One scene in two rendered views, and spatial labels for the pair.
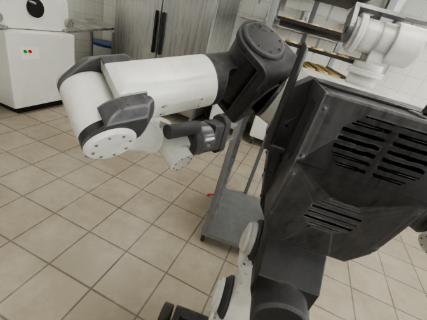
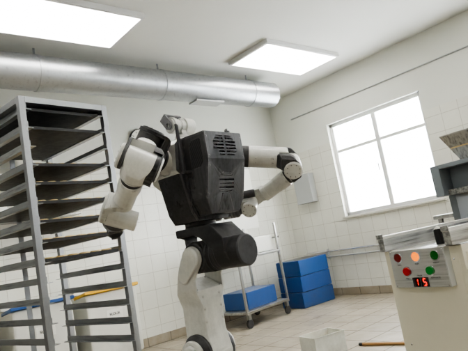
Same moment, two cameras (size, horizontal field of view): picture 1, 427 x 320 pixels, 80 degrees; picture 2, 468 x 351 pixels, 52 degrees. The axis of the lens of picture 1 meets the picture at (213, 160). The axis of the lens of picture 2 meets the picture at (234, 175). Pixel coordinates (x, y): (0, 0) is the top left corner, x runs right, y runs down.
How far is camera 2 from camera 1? 141 cm
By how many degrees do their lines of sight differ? 64
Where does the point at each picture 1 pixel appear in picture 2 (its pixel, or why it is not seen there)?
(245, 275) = (203, 299)
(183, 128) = not seen: hidden behind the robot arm
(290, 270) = (228, 230)
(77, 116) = (148, 157)
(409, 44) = (191, 123)
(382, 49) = (184, 127)
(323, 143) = (211, 147)
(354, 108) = (212, 133)
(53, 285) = not seen: outside the picture
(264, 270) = (222, 235)
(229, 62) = not seen: hidden behind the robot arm
